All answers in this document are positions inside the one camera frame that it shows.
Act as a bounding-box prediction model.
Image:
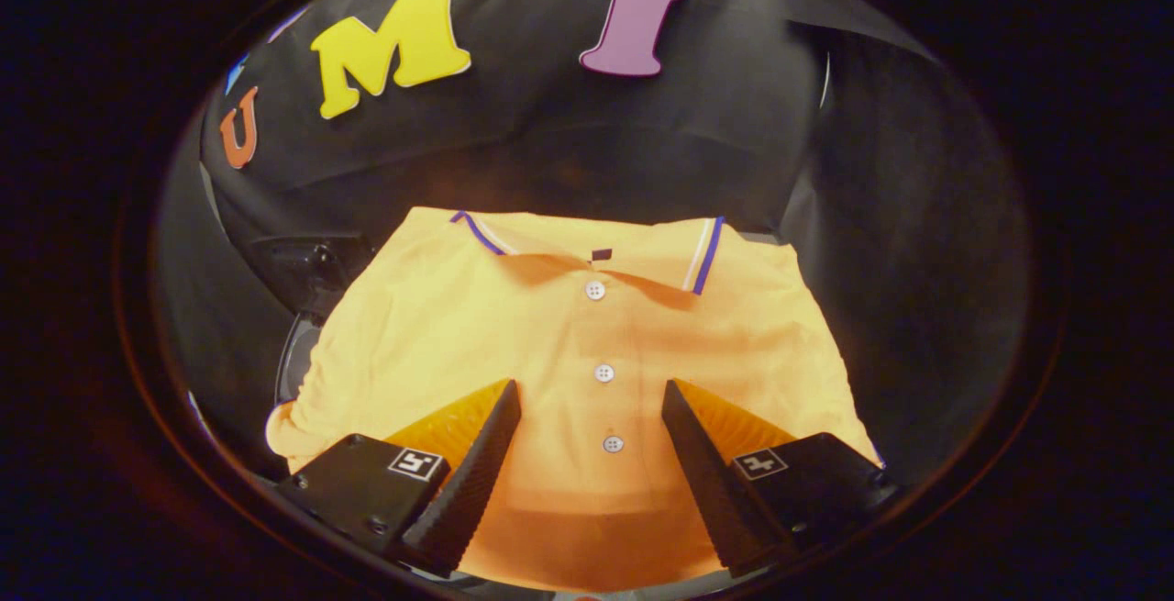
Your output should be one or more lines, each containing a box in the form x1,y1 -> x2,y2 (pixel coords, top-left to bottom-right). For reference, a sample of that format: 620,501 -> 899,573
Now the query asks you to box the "orange polo shirt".
266,206 -> 883,595

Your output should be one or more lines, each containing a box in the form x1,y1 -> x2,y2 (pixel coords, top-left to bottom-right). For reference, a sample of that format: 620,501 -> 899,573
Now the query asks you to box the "dark washing machine lid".
240,232 -> 375,319

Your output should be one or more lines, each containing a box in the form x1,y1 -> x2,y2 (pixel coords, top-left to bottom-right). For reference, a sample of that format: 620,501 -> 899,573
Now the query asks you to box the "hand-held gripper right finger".
661,379 -> 904,579

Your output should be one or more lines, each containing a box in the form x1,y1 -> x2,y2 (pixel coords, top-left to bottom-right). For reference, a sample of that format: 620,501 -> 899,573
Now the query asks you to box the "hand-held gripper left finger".
275,379 -> 522,579

